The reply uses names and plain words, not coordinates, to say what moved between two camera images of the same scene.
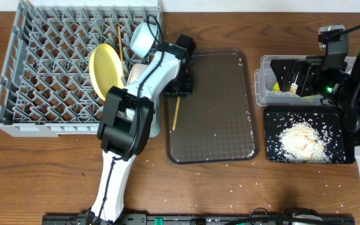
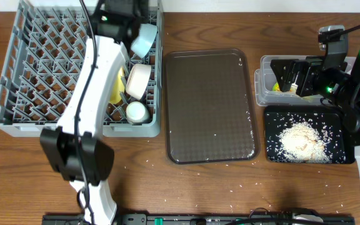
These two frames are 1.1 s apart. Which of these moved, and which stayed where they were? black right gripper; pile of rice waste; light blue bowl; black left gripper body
Moved: black left gripper body
Stayed: black right gripper; pile of rice waste; light blue bowl
